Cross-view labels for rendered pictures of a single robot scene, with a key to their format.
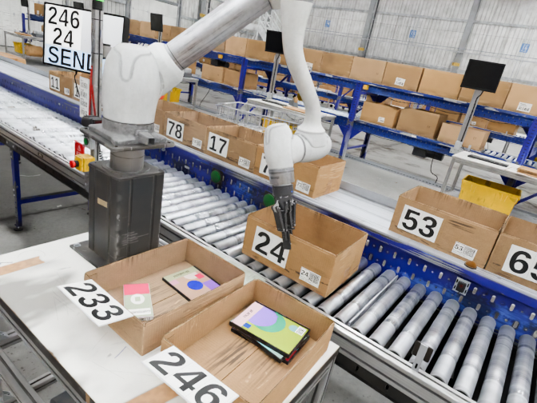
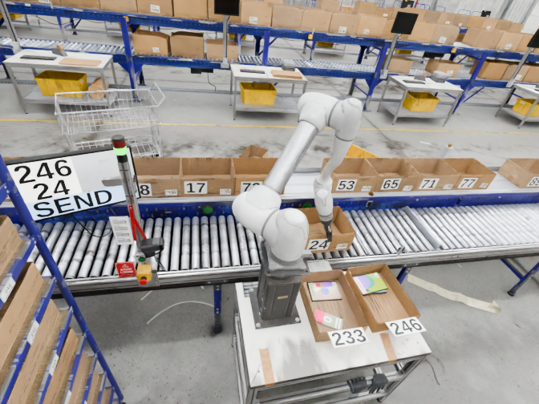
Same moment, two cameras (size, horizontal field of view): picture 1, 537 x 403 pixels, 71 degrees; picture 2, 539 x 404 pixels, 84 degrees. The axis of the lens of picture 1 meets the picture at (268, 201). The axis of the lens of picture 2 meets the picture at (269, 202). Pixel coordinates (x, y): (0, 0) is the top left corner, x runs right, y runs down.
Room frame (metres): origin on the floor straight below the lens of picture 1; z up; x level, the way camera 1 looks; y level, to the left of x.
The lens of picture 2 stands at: (0.64, 1.32, 2.29)
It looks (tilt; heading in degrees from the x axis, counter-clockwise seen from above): 38 degrees down; 310
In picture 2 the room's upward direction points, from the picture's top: 8 degrees clockwise
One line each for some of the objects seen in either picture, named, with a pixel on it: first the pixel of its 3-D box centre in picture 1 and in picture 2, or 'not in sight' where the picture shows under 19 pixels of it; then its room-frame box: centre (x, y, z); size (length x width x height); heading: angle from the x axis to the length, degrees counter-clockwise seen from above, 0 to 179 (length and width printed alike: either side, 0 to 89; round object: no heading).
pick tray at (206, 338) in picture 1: (252, 343); (378, 295); (0.79, -0.03, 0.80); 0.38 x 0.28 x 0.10; 149
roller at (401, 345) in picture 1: (417, 322); (371, 232); (1.14, -0.60, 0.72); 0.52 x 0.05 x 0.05; 146
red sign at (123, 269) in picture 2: (82, 156); (131, 268); (1.85, 0.99, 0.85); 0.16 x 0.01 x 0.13; 56
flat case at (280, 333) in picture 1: (270, 327); (369, 283); (0.88, -0.07, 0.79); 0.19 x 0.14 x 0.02; 63
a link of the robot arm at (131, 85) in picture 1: (131, 81); (289, 231); (1.19, 0.48, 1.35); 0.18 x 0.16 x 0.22; 10
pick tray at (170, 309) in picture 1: (169, 286); (330, 302); (0.97, 0.25, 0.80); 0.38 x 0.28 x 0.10; 146
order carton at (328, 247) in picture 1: (304, 242); (319, 228); (1.37, -0.17, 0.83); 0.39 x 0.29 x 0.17; 58
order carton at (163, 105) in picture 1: (162, 117); not in sight; (2.67, 0.85, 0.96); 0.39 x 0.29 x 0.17; 55
